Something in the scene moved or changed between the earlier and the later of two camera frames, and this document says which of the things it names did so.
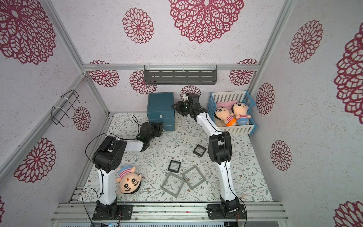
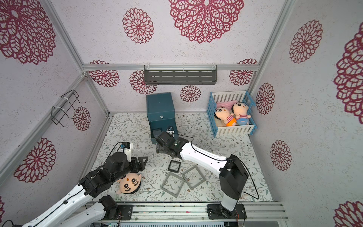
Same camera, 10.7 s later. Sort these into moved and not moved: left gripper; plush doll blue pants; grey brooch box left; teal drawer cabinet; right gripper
Moved: left gripper; right gripper
Not moved: teal drawer cabinet; grey brooch box left; plush doll blue pants
